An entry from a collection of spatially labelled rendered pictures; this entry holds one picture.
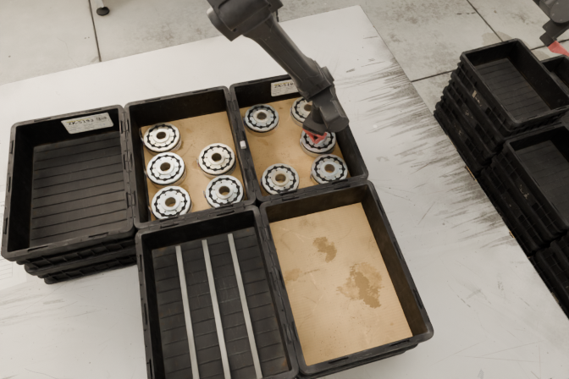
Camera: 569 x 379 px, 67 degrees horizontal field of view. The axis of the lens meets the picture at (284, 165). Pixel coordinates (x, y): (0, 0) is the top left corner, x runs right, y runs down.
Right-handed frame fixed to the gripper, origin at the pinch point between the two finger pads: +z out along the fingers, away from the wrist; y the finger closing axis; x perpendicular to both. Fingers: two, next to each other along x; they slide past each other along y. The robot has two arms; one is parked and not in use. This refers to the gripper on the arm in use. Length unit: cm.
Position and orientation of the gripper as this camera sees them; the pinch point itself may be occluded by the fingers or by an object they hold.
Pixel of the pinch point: (318, 134)
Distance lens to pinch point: 126.1
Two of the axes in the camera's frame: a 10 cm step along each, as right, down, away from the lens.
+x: -8.7, -4.3, 2.6
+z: -0.1, 5.2, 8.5
